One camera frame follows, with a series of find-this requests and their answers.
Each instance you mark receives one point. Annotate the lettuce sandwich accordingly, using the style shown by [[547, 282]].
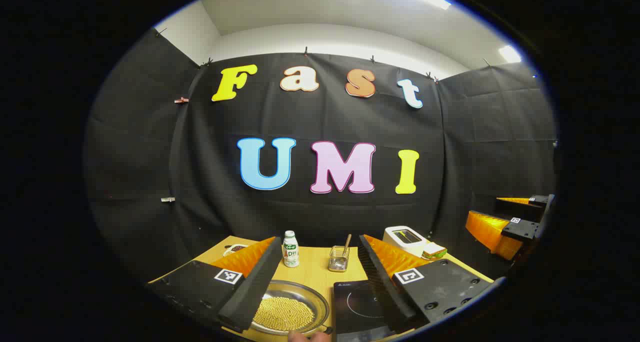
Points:
[[435, 251]]

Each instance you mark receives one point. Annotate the pile of yellow soybeans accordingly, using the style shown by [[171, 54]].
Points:
[[285, 314]]

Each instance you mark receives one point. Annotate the white divided bean dish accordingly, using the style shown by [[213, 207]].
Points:
[[235, 248]]

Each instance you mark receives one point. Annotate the row of black cloth clips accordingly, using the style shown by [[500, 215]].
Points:
[[306, 51]]

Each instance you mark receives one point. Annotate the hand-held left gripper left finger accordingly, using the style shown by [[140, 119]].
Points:
[[250, 292]]

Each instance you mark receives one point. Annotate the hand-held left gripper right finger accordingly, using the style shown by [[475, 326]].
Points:
[[382, 287]]

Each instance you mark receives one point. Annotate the pink cloth clip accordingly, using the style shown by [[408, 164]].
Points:
[[181, 100]]

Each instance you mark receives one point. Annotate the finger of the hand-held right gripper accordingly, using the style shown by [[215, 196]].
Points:
[[520, 209], [522, 230]]

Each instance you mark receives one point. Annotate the white green-label drink bottle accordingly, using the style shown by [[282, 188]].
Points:
[[291, 254]]

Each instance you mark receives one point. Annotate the stainless steel pot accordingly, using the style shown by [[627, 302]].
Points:
[[310, 294]]

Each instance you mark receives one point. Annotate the white toaster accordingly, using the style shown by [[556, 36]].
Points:
[[410, 249]]

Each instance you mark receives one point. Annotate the black induction cooktop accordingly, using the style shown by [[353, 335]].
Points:
[[357, 307]]

